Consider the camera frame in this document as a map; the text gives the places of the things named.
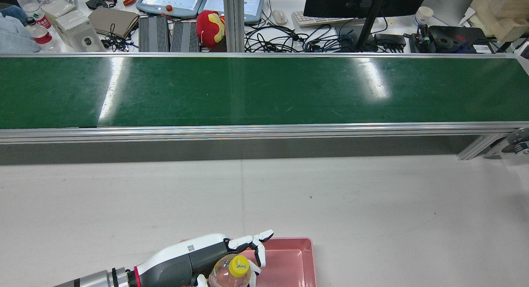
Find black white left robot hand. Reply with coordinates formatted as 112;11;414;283
134;229;274;287

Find yellow capped juice bottle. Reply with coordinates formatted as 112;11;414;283
209;254;252;287

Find pink plastic basket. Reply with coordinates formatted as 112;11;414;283
180;237;317;287

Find green conveyor belt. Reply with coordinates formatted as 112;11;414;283
0;53;529;156

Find grey finned metal box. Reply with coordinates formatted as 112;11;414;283
138;16;170;53
171;21;201;53

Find red yellow plush toy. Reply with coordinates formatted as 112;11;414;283
196;11;227;50

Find brown folder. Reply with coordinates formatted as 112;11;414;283
88;7;140;38

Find white box with socket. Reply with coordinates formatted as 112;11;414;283
55;10;106;53

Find grey teach pendant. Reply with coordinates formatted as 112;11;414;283
136;0;207;19
198;0;265;26

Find red label water bottle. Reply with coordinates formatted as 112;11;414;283
26;17;61;53
14;0;53;30

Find white keyboard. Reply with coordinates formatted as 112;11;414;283
291;11;369;29

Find blue cloth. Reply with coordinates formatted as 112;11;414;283
0;4;42;54

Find small white box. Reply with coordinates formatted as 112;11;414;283
41;0;77;19

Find black monitor stand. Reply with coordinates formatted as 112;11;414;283
355;0;390;52

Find black computer monitor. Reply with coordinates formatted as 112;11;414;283
303;0;431;19

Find white paper cup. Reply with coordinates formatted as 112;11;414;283
415;6;434;27

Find black equipment case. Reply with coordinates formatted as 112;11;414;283
409;25;497;54

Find silver laptop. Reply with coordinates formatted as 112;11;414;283
422;0;474;27

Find pale wooden blocks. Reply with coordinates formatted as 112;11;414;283
465;0;529;43

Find black cable bundle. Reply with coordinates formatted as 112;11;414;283
101;24;133;52

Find tangled black cables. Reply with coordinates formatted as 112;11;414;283
245;24;357;53

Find aluminium frame post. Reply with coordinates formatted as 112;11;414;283
223;0;245;53

